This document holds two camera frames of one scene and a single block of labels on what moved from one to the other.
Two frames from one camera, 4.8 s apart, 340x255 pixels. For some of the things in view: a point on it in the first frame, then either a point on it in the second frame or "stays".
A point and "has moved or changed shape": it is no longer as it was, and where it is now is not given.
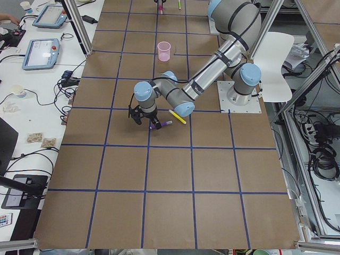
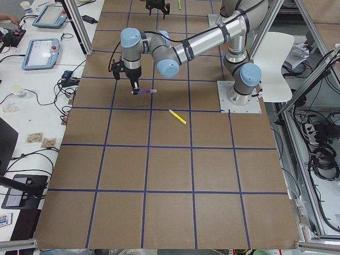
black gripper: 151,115 to 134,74
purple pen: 154,127 has moved or changed shape
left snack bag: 32,137 stays
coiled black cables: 322,159 stays
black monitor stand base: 25,192 stays
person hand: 3,16 stays
